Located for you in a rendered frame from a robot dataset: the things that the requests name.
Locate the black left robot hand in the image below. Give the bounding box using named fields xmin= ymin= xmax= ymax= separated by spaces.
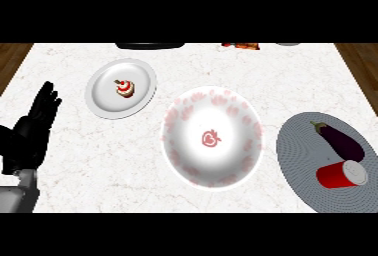
xmin=0 ymin=80 xmax=63 ymax=177

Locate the white bowl with pink print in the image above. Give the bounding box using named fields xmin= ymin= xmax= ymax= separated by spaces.
xmin=159 ymin=85 xmax=265 ymax=192

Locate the grey round placemat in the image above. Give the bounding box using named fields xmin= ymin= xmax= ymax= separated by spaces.
xmin=274 ymin=111 xmax=378 ymax=214

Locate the red can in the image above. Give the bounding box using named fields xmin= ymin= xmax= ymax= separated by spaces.
xmin=314 ymin=159 xmax=369 ymax=190

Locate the white round plate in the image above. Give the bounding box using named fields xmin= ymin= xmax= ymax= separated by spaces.
xmin=82 ymin=57 xmax=159 ymax=120

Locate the cupcake with red cherry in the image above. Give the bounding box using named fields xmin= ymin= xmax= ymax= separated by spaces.
xmin=112 ymin=79 xmax=137 ymax=99

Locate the black round object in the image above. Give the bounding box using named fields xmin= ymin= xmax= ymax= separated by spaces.
xmin=113 ymin=42 xmax=185 ymax=51

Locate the orange red object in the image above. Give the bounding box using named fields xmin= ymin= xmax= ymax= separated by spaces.
xmin=219 ymin=42 xmax=261 ymax=51

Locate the dark purple eggplant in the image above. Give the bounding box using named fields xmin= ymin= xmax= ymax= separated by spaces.
xmin=308 ymin=120 xmax=367 ymax=163

